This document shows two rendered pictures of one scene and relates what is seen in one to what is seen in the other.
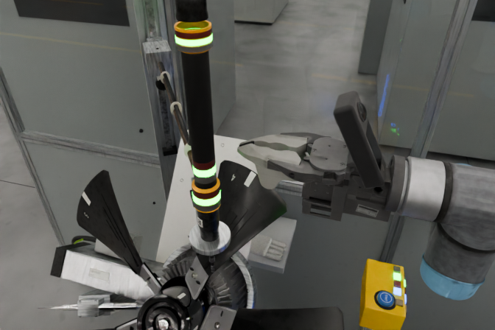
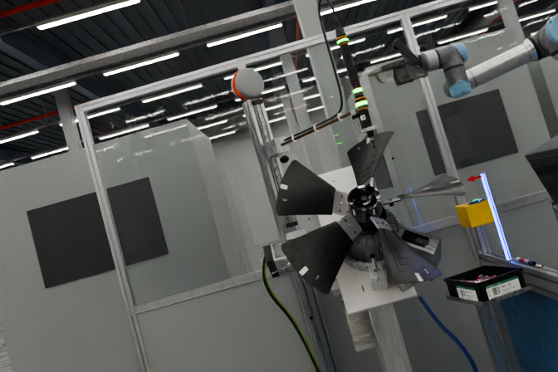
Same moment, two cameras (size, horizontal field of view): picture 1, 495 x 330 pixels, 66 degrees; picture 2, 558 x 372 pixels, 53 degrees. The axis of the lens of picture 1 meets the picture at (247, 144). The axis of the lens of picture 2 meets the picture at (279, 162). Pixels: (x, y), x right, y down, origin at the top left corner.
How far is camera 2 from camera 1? 1.88 m
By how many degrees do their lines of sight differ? 42
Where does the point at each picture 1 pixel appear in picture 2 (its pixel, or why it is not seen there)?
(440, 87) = (436, 120)
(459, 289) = (462, 85)
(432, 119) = (443, 140)
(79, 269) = not seen: hidden behind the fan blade
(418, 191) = (428, 54)
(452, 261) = (453, 75)
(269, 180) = (384, 77)
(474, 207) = (445, 51)
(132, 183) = (252, 309)
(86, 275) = not seen: hidden behind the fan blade
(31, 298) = not seen: outside the picture
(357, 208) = (416, 74)
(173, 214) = (325, 218)
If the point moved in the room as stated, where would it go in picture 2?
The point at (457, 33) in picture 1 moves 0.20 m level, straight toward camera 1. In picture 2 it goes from (427, 90) to (427, 85)
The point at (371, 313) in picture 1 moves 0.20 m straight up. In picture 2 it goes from (471, 209) to (457, 162)
